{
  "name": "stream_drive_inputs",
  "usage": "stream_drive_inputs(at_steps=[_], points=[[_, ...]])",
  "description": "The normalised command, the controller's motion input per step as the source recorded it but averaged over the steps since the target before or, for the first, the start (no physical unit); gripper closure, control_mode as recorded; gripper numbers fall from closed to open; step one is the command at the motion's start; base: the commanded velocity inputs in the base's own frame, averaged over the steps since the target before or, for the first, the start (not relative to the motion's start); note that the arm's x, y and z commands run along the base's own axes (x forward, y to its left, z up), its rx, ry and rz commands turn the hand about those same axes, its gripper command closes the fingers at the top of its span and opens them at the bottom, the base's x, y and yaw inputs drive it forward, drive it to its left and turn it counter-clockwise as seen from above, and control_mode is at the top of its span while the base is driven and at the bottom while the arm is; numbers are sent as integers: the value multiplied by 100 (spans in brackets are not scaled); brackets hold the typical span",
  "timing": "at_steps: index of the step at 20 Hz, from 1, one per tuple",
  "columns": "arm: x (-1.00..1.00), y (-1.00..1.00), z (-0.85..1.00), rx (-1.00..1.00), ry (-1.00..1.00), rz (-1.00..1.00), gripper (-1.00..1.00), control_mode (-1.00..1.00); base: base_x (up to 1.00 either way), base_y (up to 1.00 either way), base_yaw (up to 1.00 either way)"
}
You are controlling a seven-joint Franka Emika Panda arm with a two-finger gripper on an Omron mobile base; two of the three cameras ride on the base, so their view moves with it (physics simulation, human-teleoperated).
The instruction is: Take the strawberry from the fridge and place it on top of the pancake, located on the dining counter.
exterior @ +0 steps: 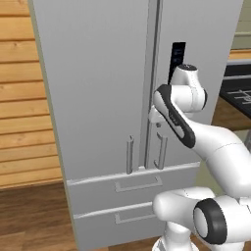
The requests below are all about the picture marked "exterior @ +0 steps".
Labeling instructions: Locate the grey fridge door, black panel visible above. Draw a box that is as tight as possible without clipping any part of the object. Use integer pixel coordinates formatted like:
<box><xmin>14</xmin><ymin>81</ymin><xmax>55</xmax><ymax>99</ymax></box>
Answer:
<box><xmin>144</xmin><ymin>0</ymin><xmax>245</xmax><ymax>172</ymax></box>

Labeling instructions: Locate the grey fridge door without panel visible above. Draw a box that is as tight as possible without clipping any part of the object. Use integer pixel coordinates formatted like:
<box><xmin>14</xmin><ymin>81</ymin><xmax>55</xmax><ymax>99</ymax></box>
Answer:
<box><xmin>31</xmin><ymin>0</ymin><xmax>159</xmax><ymax>181</ymax></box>

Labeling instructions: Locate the grey fridge body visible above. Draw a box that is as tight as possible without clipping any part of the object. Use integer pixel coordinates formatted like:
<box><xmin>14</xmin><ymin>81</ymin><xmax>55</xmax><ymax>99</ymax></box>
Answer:
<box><xmin>26</xmin><ymin>0</ymin><xmax>79</xmax><ymax>251</ymax></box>

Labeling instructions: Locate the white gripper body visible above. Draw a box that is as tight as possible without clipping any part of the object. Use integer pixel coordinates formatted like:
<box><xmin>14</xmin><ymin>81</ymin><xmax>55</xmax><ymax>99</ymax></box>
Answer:
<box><xmin>148</xmin><ymin>105</ymin><xmax>167</xmax><ymax>127</ymax></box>

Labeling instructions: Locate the straight grey fridge door handle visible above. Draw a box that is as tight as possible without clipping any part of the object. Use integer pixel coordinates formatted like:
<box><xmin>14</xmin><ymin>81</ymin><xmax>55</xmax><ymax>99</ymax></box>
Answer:
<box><xmin>125</xmin><ymin>134</ymin><xmax>135</xmax><ymax>176</ymax></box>

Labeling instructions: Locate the hooked grey fridge door handle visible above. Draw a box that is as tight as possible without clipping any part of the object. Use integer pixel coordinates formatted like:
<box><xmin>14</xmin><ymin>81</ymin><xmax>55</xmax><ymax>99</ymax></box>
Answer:
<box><xmin>153</xmin><ymin>131</ymin><xmax>169</xmax><ymax>171</ymax></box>

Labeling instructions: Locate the black stove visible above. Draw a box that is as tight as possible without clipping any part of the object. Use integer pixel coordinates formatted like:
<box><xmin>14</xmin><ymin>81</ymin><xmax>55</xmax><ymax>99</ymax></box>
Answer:
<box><xmin>218</xmin><ymin>58</ymin><xmax>251</xmax><ymax>120</ymax></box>

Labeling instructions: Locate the grey drawer handle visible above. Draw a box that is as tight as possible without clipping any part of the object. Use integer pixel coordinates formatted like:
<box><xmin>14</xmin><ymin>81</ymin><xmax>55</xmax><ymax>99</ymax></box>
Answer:
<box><xmin>114</xmin><ymin>212</ymin><xmax>157</xmax><ymax>226</ymax></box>
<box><xmin>114</xmin><ymin>176</ymin><xmax>164</xmax><ymax>193</ymax></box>

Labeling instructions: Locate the grey fridge drawer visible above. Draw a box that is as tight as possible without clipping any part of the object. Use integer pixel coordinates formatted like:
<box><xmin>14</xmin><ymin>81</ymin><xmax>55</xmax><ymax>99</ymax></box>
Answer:
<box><xmin>66</xmin><ymin>162</ymin><xmax>201</xmax><ymax>216</ymax></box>
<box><xmin>73</xmin><ymin>201</ymin><xmax>172</xmax><ymax>251</ymax></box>

